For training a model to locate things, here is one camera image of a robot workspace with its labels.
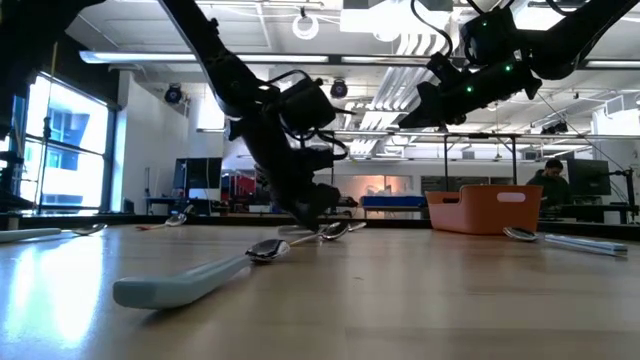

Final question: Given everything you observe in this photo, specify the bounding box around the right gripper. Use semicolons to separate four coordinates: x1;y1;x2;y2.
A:
397;50;544;130

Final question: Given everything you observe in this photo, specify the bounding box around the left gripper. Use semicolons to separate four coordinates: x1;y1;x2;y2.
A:
254;144;347;232

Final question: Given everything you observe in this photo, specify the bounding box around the orange handled metal spoon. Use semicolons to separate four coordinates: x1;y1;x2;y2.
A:
288;221;351;247
134;212;189;232

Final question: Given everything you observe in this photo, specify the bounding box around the fluorescent ceiling light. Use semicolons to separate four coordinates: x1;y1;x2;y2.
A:
78;49;330;65
341;55;432;65

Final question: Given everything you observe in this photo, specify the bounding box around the red cabinet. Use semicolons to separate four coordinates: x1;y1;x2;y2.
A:
222;172;259;201

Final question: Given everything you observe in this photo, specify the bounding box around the blue bench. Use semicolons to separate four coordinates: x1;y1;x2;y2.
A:
360;194;428;211

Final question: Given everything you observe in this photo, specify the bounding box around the orange plastic bin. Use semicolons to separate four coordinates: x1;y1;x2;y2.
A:
425;184;545;237

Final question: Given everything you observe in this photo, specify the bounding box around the person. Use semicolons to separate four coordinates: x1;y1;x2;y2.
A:
525;158;572;211

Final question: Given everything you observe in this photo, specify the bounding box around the black computer monitor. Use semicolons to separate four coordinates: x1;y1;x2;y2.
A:
566;158;613;197

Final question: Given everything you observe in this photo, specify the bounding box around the large window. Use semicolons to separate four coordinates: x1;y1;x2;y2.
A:
9;72;119;214

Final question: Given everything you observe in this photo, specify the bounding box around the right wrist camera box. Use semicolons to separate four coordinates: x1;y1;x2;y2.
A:
459;7;521;66

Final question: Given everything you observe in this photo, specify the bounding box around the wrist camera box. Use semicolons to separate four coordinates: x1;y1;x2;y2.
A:
459;7;521;66
279;77;337;134

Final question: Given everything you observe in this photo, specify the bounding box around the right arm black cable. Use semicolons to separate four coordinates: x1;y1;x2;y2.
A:
409;0;455;57

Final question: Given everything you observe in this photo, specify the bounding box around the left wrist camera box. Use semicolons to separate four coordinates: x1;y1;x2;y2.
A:
279;77;337;134

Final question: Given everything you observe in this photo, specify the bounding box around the black metal gantry frame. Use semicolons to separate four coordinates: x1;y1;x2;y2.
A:
442;132;519;187

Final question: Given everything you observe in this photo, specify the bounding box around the large dark wall screen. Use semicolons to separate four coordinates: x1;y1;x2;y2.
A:
172;157;224;201

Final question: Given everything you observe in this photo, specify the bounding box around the white ring light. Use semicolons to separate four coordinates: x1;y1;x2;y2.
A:
291;13;321;42

